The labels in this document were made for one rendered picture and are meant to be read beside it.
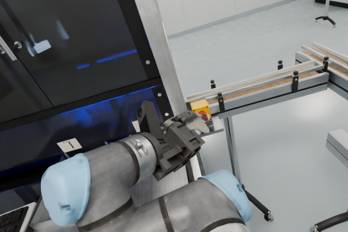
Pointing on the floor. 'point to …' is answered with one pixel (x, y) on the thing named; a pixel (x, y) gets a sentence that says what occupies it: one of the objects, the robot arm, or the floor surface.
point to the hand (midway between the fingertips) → (194, 119)
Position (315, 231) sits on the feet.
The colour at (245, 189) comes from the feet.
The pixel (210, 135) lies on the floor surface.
